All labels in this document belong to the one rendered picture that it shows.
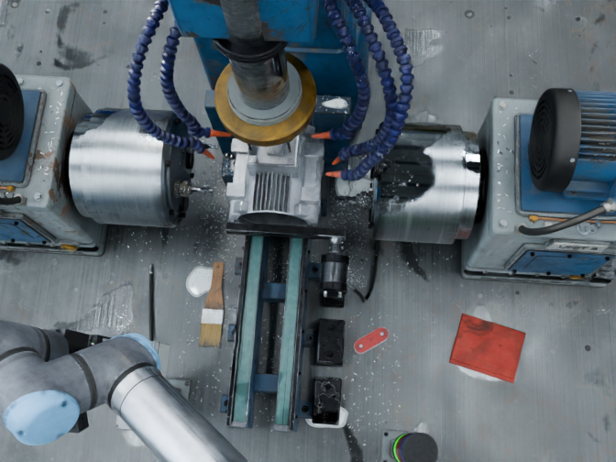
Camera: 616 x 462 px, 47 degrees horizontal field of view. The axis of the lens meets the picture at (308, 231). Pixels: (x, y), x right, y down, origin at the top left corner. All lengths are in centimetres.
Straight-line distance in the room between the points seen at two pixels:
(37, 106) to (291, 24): 70
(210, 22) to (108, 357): 52
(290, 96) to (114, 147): 41
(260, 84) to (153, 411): 52
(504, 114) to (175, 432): 87
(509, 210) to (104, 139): 80
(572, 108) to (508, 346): 64
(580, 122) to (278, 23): 54
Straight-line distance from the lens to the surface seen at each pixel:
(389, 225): 142
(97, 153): 147
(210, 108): 148
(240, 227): 149
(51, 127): 153
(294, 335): 154
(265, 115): 121
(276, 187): 143
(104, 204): 149
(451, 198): 139
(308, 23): 99
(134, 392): 108
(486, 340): 168
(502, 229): 138
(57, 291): 181
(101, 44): 203
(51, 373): 109
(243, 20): 99
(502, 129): 145
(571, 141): 125
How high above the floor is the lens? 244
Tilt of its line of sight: 73 degrees down
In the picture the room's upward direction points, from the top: 7 degrees counter-clockwise
